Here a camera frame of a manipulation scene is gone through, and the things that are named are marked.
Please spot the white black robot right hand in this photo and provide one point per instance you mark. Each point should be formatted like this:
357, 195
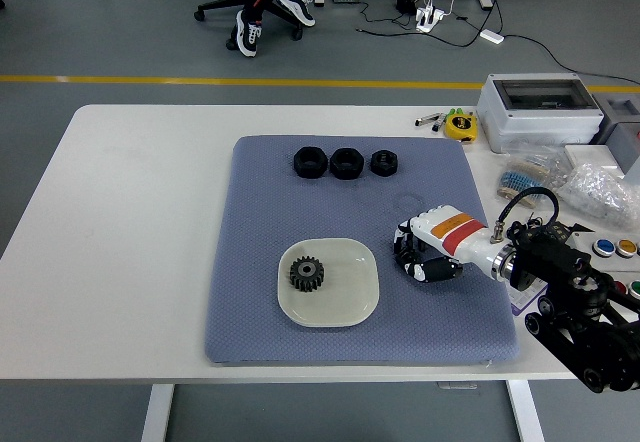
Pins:
460, 234

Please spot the large black gear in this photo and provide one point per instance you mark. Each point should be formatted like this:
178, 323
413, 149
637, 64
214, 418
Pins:
299, 280

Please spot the small black hex nut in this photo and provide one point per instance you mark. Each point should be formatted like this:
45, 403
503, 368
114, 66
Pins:
375, 167

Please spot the large black hex nut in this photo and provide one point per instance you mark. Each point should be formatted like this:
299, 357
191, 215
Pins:
298, 163
334, 165

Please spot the white flat box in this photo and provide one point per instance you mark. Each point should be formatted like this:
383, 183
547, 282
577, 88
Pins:
585, 154

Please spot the white button control box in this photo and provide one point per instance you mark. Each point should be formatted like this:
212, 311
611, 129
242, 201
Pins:
607, 270

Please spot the blue resistor tape strip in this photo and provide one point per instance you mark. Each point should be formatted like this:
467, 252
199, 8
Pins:
515, 179

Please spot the purple edged label card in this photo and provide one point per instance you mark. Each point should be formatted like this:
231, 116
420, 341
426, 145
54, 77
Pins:
522, 303

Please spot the yellow tape measure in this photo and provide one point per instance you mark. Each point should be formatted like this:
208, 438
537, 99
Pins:
460, 127

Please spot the clear plastic bag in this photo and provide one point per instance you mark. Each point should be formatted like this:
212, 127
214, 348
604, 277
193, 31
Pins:
535, 154

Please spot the silver black marker pen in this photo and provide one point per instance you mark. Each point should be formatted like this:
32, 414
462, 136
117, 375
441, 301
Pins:
424, 121

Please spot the green capped connector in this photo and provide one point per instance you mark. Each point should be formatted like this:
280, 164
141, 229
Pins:
454, 112

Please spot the white square plate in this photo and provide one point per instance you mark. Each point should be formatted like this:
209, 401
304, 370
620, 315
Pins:
350, 292

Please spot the bag of clear parts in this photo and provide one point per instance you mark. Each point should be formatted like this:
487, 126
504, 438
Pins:
595, 192

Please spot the blue push button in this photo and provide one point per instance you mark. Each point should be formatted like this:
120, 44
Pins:
603, 248

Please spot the grey table control panel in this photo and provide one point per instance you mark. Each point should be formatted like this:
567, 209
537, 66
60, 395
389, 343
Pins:
457, 386

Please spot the blue-grey textured mat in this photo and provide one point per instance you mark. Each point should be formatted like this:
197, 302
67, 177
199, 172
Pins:
300, 202

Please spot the yellow push button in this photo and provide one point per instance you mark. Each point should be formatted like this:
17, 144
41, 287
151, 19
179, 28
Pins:
627, 248

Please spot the red push button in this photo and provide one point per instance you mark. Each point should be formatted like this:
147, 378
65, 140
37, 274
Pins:
620, 288

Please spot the green push button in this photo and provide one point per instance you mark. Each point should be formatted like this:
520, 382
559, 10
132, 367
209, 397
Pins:
635, 290

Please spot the white table leg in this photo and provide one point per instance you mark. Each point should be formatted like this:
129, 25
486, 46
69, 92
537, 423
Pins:
525, 412
157, 412

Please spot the grey metal device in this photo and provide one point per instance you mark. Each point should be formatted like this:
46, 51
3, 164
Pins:
625, 137

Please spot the white power adapter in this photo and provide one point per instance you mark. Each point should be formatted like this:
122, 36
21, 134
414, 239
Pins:
492, 36

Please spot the white power strip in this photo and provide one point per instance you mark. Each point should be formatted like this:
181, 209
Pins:
430, 18

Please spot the black power brick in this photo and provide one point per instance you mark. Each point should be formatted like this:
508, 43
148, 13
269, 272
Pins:
405, 1

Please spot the grey electrical enclosure box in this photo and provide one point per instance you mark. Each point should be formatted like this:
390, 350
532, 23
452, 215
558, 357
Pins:
540, 127

